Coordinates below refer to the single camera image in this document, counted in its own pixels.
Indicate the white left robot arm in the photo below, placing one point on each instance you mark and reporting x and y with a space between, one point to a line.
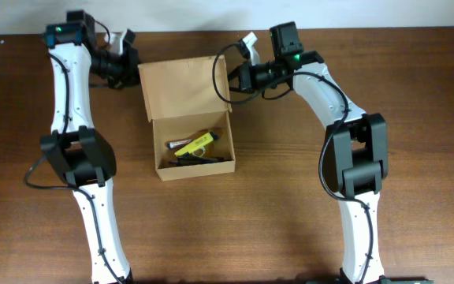
80 156

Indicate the yellow highlighter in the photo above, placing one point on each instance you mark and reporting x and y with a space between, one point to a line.
196 144

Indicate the blue whiteboard marker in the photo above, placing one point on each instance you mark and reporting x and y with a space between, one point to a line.
178 143

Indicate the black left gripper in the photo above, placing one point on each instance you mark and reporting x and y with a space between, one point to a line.
130 72

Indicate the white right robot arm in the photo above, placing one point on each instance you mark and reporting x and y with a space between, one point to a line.
354 159

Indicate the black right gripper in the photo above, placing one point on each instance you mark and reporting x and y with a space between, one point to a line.
247 77

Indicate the yellow tape roll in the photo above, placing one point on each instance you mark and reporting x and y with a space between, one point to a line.
207 151

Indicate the black permanent marker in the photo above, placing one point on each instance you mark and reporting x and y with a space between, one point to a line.
188 160

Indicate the brown cardboard box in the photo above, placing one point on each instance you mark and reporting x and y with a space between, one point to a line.
181 100

